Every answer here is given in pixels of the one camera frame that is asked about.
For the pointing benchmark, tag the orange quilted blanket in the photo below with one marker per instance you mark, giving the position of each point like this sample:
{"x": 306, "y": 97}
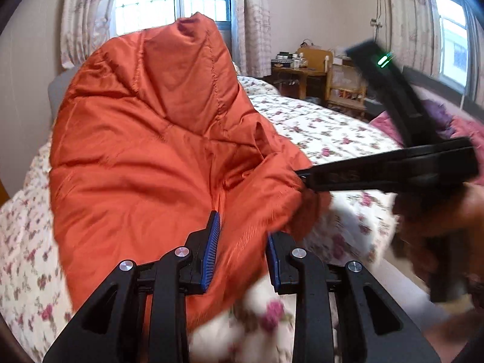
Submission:
{"x": 151, "y": 140}

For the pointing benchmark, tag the padded bed headboard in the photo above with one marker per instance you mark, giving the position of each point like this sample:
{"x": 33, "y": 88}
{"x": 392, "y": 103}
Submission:
{"x": 56, "y": 90}

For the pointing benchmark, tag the floral bed cover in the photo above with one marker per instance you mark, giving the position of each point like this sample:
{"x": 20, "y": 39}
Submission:
{"x": 332, "y": 132}

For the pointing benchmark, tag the wooden desk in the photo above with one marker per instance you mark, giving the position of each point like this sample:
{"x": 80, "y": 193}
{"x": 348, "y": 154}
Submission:
{"x": 298, "y": 73}

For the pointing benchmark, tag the purple blanket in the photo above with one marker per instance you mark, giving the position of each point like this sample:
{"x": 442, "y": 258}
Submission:
{"x": 465, "y": 128}

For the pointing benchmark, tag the wooden chair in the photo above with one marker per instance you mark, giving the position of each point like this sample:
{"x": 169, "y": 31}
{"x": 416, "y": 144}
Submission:
{"x": 314, "y": 58}
{"x": 346, "y": 89}

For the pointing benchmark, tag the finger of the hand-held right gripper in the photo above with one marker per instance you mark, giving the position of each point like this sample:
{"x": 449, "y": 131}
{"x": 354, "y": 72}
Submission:
{"x": 340, "y": 176}

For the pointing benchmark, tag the narrow side window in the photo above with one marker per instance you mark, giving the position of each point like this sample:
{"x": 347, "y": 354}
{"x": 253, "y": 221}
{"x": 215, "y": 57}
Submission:
{"x": 453, "y": 37}

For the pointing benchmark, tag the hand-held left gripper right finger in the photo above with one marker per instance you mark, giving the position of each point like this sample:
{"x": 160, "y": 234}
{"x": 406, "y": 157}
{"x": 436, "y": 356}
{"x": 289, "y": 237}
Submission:
{"x": 273, "y": 261}

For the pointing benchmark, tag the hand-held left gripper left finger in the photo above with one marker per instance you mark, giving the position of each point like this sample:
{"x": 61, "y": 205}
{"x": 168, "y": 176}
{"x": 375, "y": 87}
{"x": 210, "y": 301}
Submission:
{"x": 211, "y": 249}

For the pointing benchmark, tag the person's right hand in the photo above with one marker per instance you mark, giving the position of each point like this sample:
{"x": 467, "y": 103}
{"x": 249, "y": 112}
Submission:
{"x": 416, "y": 253}

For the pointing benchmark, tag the dark tin box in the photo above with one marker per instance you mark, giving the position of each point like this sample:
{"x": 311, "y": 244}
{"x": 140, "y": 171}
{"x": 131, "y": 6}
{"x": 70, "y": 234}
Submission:
{"x": 280, "y": 61}

